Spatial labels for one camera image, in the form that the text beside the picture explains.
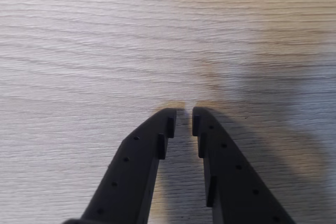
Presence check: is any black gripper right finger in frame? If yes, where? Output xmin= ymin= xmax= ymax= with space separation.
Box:
xmin=192 ymin=106 xmax=298 ymax=224

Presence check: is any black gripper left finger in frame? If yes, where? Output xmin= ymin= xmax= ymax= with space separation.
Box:
xmin=78 ymin=108 xmax=177 ymax=224

